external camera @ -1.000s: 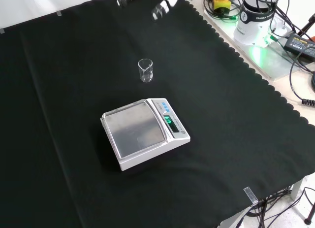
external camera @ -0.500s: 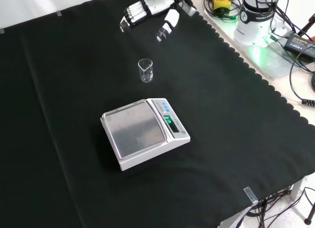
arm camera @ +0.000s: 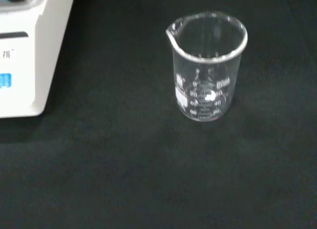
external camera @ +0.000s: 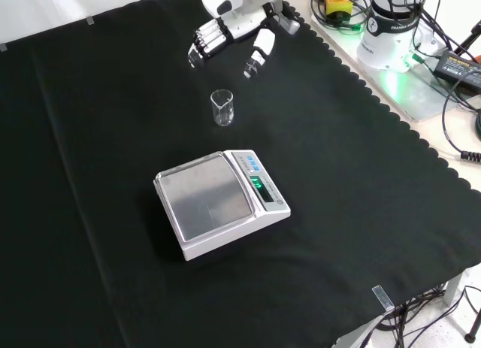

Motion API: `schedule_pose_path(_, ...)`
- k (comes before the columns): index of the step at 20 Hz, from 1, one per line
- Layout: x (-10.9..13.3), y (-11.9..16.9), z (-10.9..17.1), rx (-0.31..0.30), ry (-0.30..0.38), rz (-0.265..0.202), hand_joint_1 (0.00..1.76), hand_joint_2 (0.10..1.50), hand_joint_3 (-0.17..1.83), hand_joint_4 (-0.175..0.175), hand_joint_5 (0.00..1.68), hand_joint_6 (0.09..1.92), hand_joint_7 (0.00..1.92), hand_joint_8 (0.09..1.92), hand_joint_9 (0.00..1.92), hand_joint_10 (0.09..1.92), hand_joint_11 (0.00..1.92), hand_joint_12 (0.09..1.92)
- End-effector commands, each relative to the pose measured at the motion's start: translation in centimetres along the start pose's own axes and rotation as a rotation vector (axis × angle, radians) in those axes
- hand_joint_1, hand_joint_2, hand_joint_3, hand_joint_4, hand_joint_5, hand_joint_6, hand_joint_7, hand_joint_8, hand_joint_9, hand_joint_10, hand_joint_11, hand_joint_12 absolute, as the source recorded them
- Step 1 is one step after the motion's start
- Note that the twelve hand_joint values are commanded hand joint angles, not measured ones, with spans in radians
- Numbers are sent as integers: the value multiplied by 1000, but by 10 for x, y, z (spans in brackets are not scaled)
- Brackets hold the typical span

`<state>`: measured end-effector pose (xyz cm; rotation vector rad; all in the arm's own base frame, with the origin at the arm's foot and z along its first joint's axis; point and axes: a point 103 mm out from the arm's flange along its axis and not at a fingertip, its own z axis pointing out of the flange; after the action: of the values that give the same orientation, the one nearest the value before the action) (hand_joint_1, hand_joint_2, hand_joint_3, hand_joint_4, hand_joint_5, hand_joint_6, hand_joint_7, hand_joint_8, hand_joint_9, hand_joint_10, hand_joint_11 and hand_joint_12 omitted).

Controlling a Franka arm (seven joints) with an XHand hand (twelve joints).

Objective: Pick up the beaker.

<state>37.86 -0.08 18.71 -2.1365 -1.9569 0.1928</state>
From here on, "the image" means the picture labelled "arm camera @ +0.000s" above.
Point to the white electronic balance steel pan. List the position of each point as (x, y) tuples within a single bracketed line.
[(27, 53)]

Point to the black bench cloth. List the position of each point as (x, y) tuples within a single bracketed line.
[(158, 152)]

